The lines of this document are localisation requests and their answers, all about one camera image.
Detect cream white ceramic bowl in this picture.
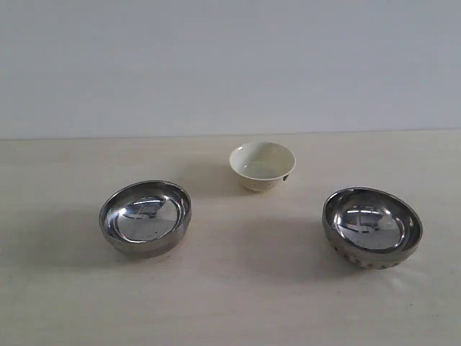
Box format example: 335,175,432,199
228,141,297,192

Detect dimpled stainless steel bowl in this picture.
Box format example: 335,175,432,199
322,187,424,270

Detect smooth stainless steel bowl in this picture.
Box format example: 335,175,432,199
99,180,192,258

